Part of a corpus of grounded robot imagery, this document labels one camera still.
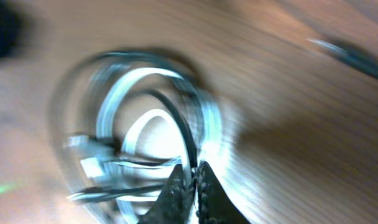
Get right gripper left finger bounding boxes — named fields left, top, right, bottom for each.
left=137, top=164, right=194, bottom=224

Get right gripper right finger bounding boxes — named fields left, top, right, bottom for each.
left=197, top=161, right=250, bottom=224

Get white usb cable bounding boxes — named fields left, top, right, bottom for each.
left=64, top=67, right=224, bottom=224

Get black usb cable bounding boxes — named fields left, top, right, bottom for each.
left=48, top=37, right=378, bottom=218

